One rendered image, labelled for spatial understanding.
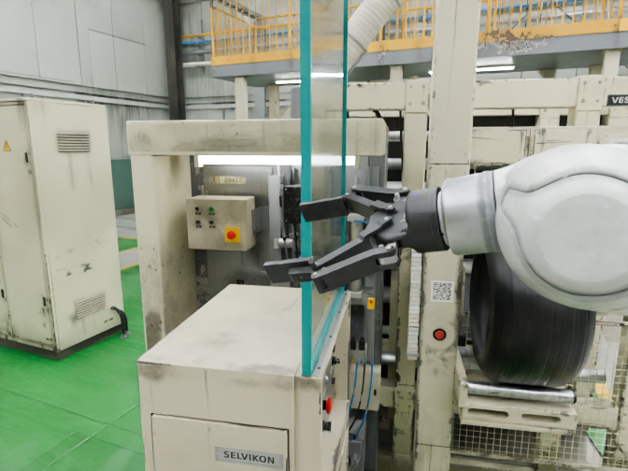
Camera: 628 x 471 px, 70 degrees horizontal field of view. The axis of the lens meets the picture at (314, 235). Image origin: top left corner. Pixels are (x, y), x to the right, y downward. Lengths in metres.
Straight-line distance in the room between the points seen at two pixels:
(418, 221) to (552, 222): 0.24
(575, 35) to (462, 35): 5.47
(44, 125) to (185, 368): 3.20
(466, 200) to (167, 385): 0.75
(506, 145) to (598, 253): 1.55
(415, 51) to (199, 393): 6.49
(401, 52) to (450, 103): 5.63
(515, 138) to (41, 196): 3.30
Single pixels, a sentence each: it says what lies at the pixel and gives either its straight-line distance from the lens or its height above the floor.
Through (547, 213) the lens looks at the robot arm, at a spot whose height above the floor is 1.67.
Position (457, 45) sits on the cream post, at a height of 2.02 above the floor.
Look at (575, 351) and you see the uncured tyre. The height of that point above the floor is 1.12.
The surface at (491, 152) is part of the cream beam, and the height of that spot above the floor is 1.69.
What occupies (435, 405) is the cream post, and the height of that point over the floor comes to 0.79.
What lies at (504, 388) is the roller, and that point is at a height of 0.92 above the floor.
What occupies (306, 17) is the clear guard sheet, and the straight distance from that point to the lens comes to 0.83.
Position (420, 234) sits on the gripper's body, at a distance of 0.51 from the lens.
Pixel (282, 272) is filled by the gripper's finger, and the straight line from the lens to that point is 0.55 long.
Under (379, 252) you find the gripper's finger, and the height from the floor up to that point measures 1.60.
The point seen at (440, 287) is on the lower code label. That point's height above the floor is 1.23.
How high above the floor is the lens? 1.71
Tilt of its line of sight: 11 degrees down
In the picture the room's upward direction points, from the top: straight up
